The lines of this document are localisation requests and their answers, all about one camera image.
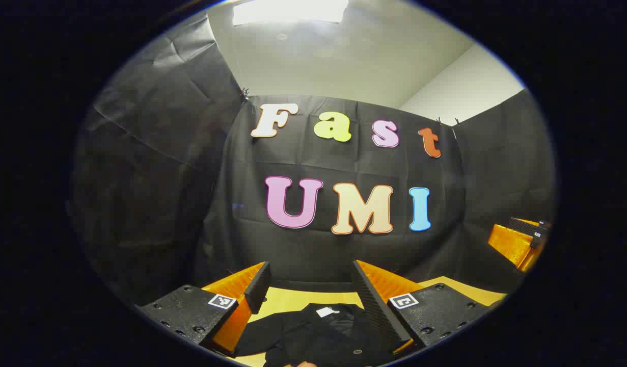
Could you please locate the black backdrop cloth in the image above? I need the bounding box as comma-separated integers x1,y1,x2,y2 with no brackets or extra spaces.
68,13,557,307

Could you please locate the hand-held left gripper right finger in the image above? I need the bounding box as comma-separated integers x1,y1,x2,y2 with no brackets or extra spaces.
352,259,493,357

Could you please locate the black jacket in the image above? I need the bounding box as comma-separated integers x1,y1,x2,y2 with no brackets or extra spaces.
234,303,395,367

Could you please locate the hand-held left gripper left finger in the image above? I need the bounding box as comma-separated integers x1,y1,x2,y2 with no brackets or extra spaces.
135,261,272,357

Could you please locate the ceiling light panel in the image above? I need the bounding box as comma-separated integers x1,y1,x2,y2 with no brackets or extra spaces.
232,0,349,26

